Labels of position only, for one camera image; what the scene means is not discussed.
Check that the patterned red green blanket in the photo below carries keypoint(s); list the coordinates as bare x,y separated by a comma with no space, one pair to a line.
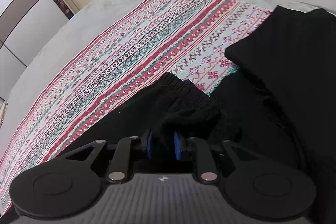
184,37

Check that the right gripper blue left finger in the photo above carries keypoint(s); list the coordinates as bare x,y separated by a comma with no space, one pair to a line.
146,142

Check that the grey white sliding wardrobe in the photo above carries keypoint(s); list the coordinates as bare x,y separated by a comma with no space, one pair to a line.
26,27

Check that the grey bed sheet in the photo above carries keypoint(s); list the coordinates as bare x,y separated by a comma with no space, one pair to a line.
90,21

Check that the black pants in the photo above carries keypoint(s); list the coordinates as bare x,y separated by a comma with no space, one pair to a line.
279,103

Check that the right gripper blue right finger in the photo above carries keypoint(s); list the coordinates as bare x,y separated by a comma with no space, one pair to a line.
179,146

